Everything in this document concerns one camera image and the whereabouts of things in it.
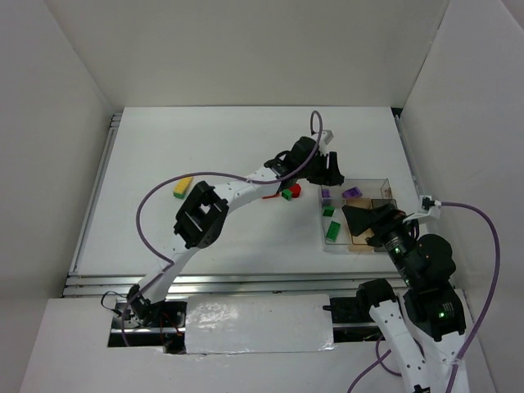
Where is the left arm base joint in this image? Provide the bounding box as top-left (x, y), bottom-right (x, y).
top-left (100, 291), bottom-right (187, 328)

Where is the purple camera cable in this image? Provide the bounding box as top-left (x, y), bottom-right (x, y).
top-left (346, 200), bottom-right (500, 393)
top-left (120, 110), bottom-right (324, 347)

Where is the green plate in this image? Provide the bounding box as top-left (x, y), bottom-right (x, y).
top-left (325, 221), bottom-right (341, 242)

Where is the clear plastic bin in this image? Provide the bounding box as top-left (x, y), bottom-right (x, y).
top-left (346, 198), bottom-right (389, 252)
top-left (319, 197), bottom-right (352, 254)
top-left (318, 178), bottom-right (397, 210)

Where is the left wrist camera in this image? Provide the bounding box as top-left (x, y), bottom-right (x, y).
top-left (310, 130), bottom-right (334, 155)

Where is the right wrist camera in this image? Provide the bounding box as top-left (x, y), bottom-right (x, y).
top-left (403, 196), bottom-right (442, 224)

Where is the red rounded lego brick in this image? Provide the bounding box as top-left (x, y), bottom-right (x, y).
top-left (288, 183), bottom-right (302, 198)

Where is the right arm base joint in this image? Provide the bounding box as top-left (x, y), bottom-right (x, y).
top-left (323, 278), bottom-right (396, 324)

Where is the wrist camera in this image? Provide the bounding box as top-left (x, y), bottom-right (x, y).
top-left (310, 130), bottom-right (334, 155)
top-left (403, 196), bottom-right (442, 224)

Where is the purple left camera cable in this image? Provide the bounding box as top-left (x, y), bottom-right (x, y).
top-left (120, 110), bottom-right (324, 347)

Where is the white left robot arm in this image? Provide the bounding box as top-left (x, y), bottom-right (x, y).
top-left (127, 133), bottom-right (344, 326)

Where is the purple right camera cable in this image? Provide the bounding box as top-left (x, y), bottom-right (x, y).
top-left (346, 200), bottom-right (500, 393)

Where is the left side rail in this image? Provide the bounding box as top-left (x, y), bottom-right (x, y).
top-left (68, 112), bottom-right (123, 275)

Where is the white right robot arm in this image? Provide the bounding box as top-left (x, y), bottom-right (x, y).
top-left (342, 203), bottom-right (469, 392)

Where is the green square lego brick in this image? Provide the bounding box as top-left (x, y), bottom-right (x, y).
top-left (281, 189), bottom-right (293, 201)

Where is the small curved green brick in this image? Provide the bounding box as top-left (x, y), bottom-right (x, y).
top-left (323, 206), bottom-right (335, 217)

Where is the aluminium table edge rail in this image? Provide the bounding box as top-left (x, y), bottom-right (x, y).
top-left (61, 273), bottom-right (407, 299)

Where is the long yellow lego brick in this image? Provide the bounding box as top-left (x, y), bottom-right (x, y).
top-left (173, 177), bottom-right (193, 195)

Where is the clear plastic bin front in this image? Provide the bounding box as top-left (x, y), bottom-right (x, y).
top-left (319, 197), bottom-right (352, 254)

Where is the clear plastic bin middle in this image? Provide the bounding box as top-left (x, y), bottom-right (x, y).
top-left (346, 198), bottom-right (389, 252)

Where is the clear plastic bin rear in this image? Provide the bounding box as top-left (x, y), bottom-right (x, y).
top-left (318, 178), bottom-right (397, 210)

